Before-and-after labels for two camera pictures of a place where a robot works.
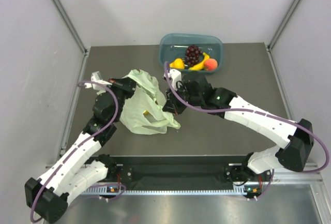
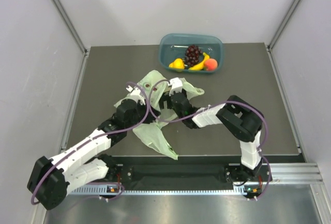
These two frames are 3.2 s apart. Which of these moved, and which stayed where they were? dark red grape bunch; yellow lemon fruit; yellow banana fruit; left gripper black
Moved: left gripper black
Stayed: dark red grape bunch; yellow banana fruit; yellow lemon fruit
